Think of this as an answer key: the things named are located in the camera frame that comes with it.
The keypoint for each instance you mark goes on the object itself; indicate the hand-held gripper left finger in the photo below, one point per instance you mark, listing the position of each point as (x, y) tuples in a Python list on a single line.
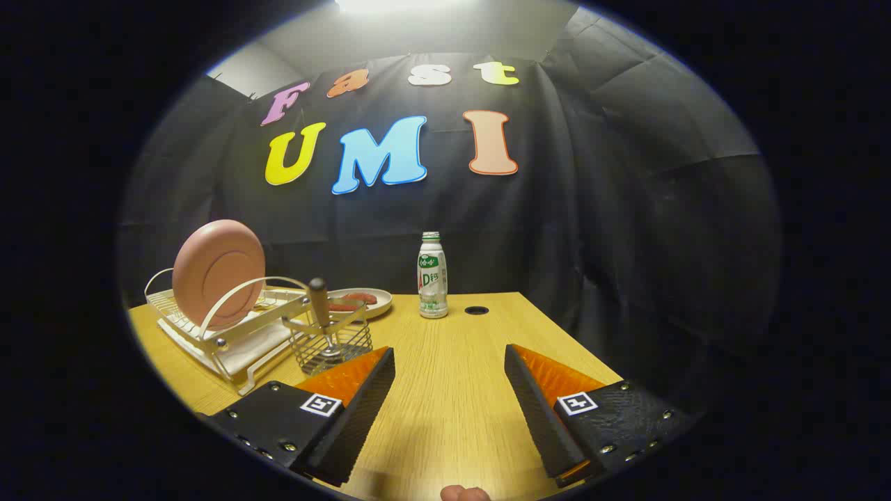
[(355, 424)]

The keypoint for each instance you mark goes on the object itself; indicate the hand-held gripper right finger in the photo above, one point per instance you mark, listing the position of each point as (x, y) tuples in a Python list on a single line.
[(539, 417)]

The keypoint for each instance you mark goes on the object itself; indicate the pink plate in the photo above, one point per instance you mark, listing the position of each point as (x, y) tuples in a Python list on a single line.
[(216, 271)]

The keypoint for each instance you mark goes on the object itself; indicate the beige plate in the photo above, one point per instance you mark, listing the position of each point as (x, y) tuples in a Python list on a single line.
[(381, 303)]

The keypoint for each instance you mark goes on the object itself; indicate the red meat piece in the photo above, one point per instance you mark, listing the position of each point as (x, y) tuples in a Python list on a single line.
[(360, 298), (342, 307)]

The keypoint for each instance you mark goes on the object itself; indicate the black table grommet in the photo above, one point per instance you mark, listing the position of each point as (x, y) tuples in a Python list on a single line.
[(476, 310)]

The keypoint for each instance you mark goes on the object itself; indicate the white drip tray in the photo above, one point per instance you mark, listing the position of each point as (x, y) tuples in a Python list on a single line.
[(254, 349)]

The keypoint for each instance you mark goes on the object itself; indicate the white drink bottle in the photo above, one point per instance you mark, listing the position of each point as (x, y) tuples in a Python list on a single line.
[(432, 278)]

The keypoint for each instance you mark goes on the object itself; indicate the black backdrop cloth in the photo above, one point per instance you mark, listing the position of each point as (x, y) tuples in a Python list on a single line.
[(592, 209)]

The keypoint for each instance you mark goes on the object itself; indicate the ceiling light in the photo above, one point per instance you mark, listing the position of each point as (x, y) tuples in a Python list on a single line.
[(404, 5)]

